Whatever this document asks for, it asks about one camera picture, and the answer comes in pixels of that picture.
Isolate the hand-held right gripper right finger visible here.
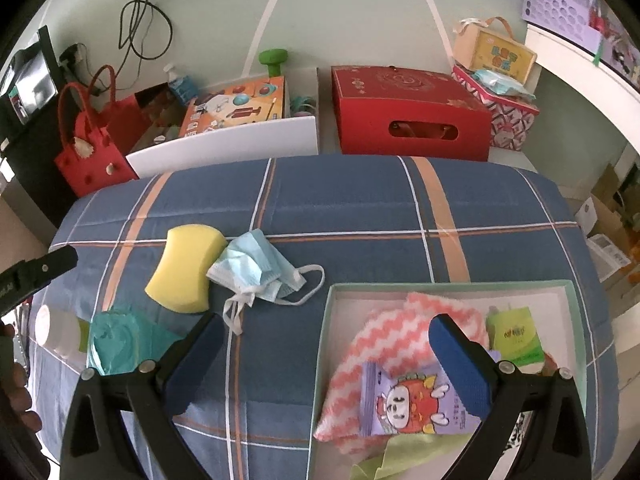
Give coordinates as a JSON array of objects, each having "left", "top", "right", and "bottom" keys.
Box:
[{"left": 429, "top": 313, "right": 593, "bottom": 480}]

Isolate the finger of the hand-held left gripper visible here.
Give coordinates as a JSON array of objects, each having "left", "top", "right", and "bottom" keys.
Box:
[{"left": 20, "top": 246, "right": 79, "bottom": 287}]

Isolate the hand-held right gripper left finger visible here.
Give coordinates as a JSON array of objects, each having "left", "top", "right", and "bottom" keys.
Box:
[{"left": 59, "top": 311, "right": 226, "bottom": 480}]

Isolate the purple cartoon snack pack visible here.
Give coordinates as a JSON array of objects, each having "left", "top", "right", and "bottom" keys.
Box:
[{"left": 361, "top": 360, "right": 483, "bottom": 436}]

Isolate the green tissue pack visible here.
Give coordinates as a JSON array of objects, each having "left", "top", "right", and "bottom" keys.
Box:
[{"left": 486, "top": 306, "right": 547, "bottom": 367}]

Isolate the pink zigzag cloth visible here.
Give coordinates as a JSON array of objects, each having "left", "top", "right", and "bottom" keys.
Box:
[{"left": 314, "top": 292, "right": 493, "bottom": 453}]

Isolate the light green cloth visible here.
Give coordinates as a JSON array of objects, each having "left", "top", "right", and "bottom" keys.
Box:
[{"left": 350, "top": 430, "right": 476, "bottom": 480}]

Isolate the white tray with teal rim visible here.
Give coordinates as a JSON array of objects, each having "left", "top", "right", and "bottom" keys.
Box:
[{"left": 307, "top": 280, "right": 591, "bottom": 480}]

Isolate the person's left hand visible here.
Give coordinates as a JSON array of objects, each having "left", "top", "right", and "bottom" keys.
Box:
[{"left": 0, "top": 322, "right": 32, "bottom": 433}]

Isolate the teal wet wipe canister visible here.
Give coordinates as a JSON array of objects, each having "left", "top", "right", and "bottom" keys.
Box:
[{"left": 87, "top": 305, "right": 183, "bottom": 376}]

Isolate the black cabinet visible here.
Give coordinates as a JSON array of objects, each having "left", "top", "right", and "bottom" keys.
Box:
[{"left": 0, "top": 110, "right": 76, "bottom": 231}]

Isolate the yellow sponge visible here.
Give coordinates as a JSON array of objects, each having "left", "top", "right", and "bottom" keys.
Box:
[{"left": 145, "top": 226, "right": 228, "bottom": 313}]

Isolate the red felt bag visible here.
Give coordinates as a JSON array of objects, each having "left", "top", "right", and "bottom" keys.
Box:
[{"left": 54, "top": 65, "right": 156, "bottom": 198}]

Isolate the blue face mask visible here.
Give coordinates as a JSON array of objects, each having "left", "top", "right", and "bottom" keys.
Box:
[{"left": 206, "top": 229, "right": 326, "bottom": 336}]

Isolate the black screen device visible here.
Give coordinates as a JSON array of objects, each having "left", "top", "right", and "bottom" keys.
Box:
[{"left": 0, "top": 25, "right": 68, "bottom": 126}]

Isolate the brown cardboard box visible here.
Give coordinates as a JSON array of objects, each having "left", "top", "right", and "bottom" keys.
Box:
[{"left": 131, "top": 85, "right": 193, "bottom": 151}]

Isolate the open white cardboard carton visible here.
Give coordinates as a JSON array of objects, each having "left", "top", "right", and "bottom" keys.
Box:
[{"left": 575, "top": 195, "right": 626, "bottom": 241}]

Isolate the blue plaid blanket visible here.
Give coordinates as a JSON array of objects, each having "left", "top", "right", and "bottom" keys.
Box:
[{"left": 27, "top": 156, "right": 608, "bottom": 480}]

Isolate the white foam board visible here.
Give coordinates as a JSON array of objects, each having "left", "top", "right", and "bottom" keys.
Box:
[{"left": 125, "top": 115, "right": 320, "bottom": 179}]

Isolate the water bottle with blue label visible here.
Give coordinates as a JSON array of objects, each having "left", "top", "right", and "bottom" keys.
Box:
[{"left": 164, "top": 62, "right": 201, "bottom": 103}]

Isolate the orange toy box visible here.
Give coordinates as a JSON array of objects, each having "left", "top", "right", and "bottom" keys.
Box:
[{"left": 179, "top": 76, "right": 287, "bottom": 138}]

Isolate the red patterned tin box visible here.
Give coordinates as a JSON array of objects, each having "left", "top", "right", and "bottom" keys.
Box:
[{"left": 451, "top": 65, "right": 541, "bottom": 152}]

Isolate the red gift box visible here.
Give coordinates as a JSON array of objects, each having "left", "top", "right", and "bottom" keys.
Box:
[{"left": 331, "top": 65, "right": 492, "bottom": 162}]

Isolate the blue wet wipes pack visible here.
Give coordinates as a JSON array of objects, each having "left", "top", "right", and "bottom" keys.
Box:
[{"left": 472, "top": 67, "right": 536, "bottom": 101}]

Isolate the green dumbbell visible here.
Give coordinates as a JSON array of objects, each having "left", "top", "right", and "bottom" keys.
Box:
[{"left": 259, "top": 48, "right": 291, "bottom": 78}]

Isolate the white curved shelf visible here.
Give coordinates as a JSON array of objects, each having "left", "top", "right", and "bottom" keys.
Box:
[{"left": 525, "top": 25, "right": 640, "bottom": 321}]

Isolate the pile of colourful craft supplies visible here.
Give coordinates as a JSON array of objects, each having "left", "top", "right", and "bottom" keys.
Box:
[{"left": 587, "top": 0, "right": 640, "bottom": 86}]

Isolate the wall power socket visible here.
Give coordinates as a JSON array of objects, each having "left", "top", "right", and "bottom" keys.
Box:
[{"left": 59, "top": 42, "right": 87, "bottom": 68}]

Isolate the black cable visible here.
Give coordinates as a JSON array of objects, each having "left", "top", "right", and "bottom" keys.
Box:
[{"left": 119, "top": 0, "right": 173, "bottom": 61}]

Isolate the yellow box with handle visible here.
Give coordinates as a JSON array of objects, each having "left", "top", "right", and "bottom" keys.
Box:
[{"left": 454, "top": 16, "right": 538, "bottom": 86}]

